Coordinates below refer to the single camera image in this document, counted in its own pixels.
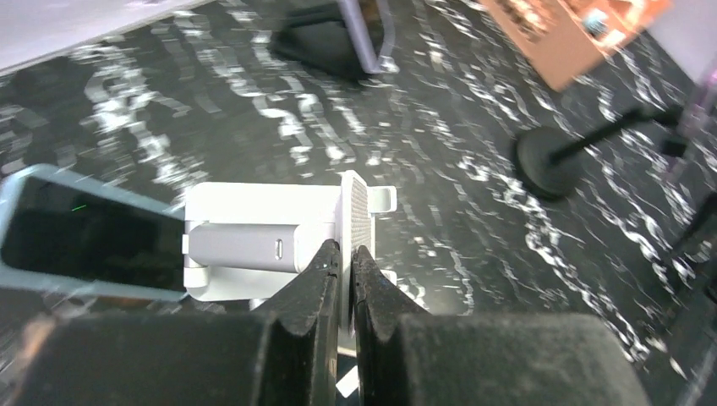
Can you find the pink case phone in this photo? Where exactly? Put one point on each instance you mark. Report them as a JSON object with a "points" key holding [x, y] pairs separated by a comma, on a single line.
{"points": [[66, 233]]}

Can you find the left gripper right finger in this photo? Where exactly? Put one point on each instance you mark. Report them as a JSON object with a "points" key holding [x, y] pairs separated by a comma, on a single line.
{"points": [[408, 356]]}

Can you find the purple case phone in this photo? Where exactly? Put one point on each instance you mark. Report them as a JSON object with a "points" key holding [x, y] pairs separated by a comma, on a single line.
{"points": [[371, 30]]}

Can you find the purple back magsafe phone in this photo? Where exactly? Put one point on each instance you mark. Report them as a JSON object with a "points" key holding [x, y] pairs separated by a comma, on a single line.
{"points": [[697, 114]]}

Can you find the orange desk file organizer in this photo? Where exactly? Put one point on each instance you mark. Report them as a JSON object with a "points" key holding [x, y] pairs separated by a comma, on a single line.
{"points": [[565, 39]]}

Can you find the black folding phone stand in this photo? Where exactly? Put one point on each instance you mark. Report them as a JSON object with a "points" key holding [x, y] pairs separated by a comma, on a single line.
{"points": [[318, 38]]}

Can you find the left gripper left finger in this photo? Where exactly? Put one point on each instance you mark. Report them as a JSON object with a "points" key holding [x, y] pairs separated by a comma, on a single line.
{"points": [[284, 352]]}

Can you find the black round base phone stand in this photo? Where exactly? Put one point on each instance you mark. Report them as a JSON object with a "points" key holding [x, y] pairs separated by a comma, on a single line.
{"points": [[549, 162]]}

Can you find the silver metal phone stand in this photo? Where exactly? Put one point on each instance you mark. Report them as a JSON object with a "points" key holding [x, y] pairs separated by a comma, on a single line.
{"points": [[248, 241]]}

